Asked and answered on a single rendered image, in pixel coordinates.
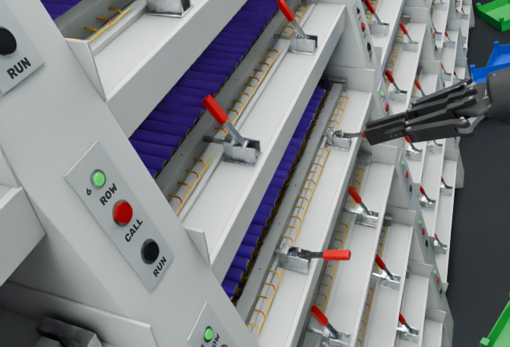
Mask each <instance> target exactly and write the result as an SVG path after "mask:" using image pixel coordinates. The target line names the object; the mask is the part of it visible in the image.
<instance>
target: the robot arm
mask: <svg viewBox="0 0 510 347"><path fill-rule="evenodd" d="M411 105H412V107H411V108H408V109H406V112H400V113H398V114H394V115H390V116H387V117H385V118H380V119H377V120H374V121H370V122H367V123H366V127H367V129H365V130H364V135H365V137H366V139H367V140H368V142H369V144H370V146H373V145H375V144H380V143H383V142H386V141H390V140H394V139H397V138H400V137H405V136H409V138H410V140H411V142H412V143H419V142H424V141H430V140H440V139H446V138H450V137H473V136H474V135H475V133H474V130H473V129H474V128H475V127H476V125H477V124H481V123H484V122H486V121H488V120H490V119H492V118H497V119H498V120H500V121H501V122H507V121H510V66H509V67H507V68H502V69H499V70H497V71H493V72H490V73H488V75H487V76H486V82H480V83H477V84H476V83H474V81H473V79H472V77H466V78H465V79H463V80H461V81H459V82H458V83H456V84H454V85H451V86H450V87H446V88H444V89H442V90H439V91H436V92H435V93H431V94H430V95H427V96H424V97H422V98H419V99H416V100H415V101H413V102H412V103H411Z"/></svg>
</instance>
